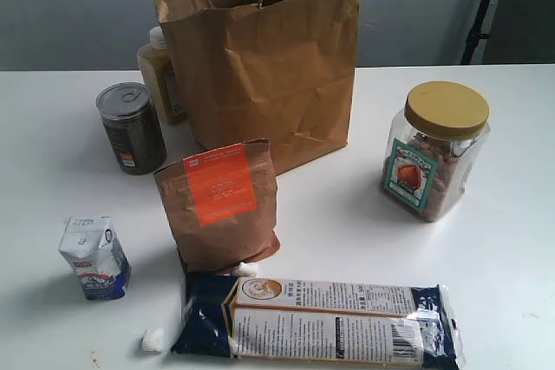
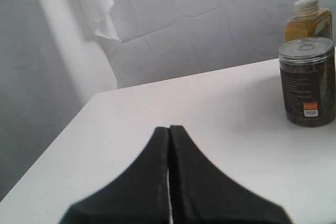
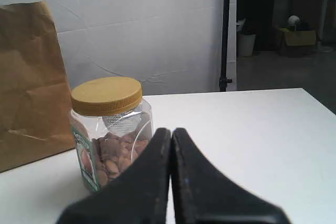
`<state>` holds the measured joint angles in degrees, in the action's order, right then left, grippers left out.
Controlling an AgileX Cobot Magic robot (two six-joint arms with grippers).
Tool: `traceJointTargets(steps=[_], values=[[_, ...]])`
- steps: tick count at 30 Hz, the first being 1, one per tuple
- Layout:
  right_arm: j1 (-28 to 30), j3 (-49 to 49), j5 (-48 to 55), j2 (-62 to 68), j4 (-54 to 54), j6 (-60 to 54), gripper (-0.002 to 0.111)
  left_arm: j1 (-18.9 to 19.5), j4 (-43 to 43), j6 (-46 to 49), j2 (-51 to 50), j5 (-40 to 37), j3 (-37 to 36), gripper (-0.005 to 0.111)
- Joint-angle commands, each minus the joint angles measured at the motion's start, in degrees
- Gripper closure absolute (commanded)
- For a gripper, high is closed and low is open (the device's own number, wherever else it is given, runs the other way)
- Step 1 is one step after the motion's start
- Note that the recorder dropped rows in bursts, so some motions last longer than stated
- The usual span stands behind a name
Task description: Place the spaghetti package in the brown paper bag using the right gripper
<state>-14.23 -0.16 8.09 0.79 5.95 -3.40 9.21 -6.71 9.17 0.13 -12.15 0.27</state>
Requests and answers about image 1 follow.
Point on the brown pouch with orange label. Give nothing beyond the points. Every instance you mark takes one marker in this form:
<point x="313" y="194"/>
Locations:
<point x="221" y="206"/>

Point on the long blue noodle package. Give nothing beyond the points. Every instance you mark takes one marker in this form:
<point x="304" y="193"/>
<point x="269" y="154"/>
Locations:
<point x="368" y="324"/>

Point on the small white blue milk carton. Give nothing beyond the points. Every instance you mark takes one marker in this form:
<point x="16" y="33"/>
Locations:
<point x="93" y="250"/>

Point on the brown paper shopping bag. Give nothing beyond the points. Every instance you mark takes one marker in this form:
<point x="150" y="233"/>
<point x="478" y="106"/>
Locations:
<point x="280" y="70"/>

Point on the dark can with pull-tab lid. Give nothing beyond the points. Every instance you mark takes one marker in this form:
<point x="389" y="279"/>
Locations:
<point x="132" y="126"/>

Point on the yellow juice bottle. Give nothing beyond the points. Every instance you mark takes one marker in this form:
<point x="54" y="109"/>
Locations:
<point x="157" y="71"/>

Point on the clear nut jar yellow lid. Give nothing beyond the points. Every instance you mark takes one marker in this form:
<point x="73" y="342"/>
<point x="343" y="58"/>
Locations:
<point x="432" y="145"/>

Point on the white foam peanut near pouch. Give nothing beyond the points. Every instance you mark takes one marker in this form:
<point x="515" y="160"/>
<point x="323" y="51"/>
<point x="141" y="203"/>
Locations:
<point x="246" y="270"/>

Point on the white foam peanut front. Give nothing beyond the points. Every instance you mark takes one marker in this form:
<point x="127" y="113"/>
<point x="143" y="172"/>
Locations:
<point x="153" y="340"/>

